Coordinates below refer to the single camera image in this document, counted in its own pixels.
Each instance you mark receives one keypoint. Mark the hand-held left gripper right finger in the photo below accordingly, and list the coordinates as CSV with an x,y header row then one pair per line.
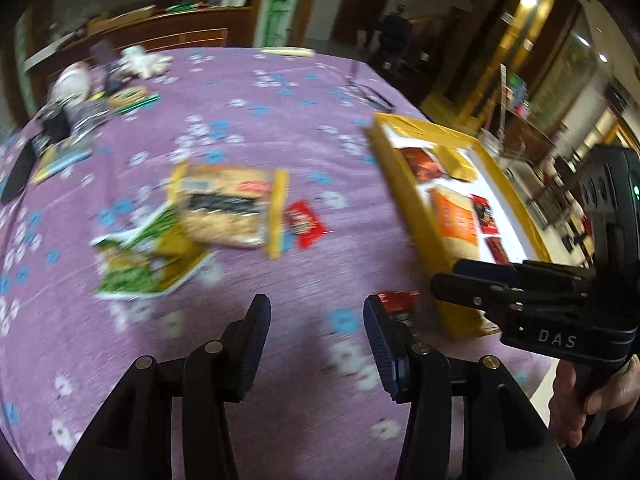
x,y
380,350

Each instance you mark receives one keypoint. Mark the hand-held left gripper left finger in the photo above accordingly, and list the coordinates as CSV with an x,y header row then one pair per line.
x,y
250,355

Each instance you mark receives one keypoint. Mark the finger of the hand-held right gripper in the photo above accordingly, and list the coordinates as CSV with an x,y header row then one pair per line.
x,y
540,275
475,295

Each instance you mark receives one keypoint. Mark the red black candy packet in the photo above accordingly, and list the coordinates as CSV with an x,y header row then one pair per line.
x,y
397,302
305,225
485,215
497,250

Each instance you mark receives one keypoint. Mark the yellow cardboard box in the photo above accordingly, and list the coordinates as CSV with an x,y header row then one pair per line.
x,y
415,195

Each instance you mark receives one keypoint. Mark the green pea snack packet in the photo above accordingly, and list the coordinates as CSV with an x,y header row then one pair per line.
x,y
135,265

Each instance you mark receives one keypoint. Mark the cracker pack with yellow ends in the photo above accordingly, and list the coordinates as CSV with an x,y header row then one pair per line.
x,y
225,210

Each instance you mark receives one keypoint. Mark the person's right hand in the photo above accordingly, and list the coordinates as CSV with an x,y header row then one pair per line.
x,y
565,410

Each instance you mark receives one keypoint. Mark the orange cracker packet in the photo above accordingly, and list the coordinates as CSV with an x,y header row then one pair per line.
x,y
455,220

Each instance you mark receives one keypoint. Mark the gold snack packet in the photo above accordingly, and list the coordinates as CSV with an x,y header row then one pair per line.
x,y
457,162

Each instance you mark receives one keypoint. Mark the dark red snack packet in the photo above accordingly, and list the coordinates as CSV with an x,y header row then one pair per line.
x,y
420,162

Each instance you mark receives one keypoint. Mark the wooden shelf cabinet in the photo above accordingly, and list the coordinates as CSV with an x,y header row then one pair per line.
x,y
520,120

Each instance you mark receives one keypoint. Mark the gold trimmed black pillar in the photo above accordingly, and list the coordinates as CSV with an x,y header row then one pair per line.
x,y
505,25

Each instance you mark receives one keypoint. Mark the yellow silver foil packet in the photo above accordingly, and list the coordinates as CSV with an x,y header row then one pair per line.
x,y
62,160

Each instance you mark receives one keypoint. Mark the green pen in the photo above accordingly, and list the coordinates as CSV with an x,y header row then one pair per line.
x,y
142,104

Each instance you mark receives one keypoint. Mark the round yellow green snack packet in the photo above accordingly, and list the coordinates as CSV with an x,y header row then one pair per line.
x,y
127,96

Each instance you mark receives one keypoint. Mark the clear plastic packet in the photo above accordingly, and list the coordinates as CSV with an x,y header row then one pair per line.
x,y
90,115

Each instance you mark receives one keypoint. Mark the black smartphone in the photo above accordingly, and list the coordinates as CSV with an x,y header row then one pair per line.
x,y
17,175

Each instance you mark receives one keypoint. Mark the small black box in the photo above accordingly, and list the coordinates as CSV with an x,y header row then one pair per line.
x,y
56,122

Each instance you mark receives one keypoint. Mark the cream flat box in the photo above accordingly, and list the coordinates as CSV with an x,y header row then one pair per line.
x,y
287,51

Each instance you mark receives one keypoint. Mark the white work gloves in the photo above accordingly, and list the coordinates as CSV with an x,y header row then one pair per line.
x,y
145,62

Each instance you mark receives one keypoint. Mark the dark perforated phone stand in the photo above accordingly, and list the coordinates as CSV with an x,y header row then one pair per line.
x,y
104,57

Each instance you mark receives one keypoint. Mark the wooden counter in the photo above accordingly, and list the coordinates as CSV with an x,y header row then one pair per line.
x,y
165,30

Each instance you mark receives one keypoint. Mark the bamboo wall poster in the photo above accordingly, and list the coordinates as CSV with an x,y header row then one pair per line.
x,y
280,0

